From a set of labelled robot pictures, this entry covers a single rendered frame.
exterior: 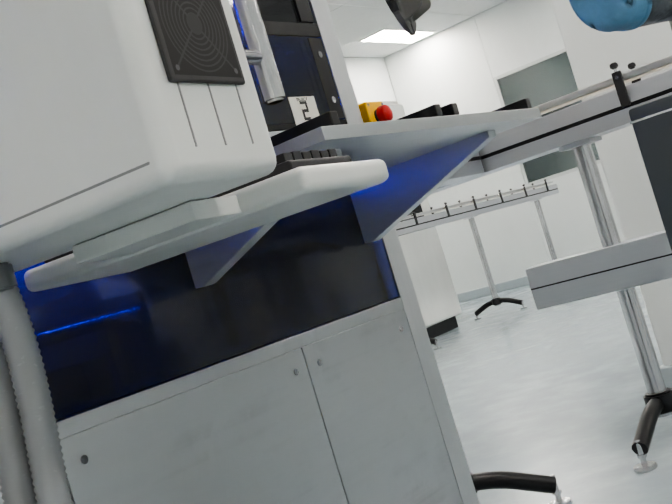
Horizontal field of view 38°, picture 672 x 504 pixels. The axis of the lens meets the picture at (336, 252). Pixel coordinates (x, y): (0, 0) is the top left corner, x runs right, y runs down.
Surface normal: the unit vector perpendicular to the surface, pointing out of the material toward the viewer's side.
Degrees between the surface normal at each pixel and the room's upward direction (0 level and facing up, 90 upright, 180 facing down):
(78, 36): 90
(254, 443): 90
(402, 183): 90
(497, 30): 90
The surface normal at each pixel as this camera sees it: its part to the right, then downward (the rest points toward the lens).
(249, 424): 0.76, -0.25
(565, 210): -0.58, 0.15
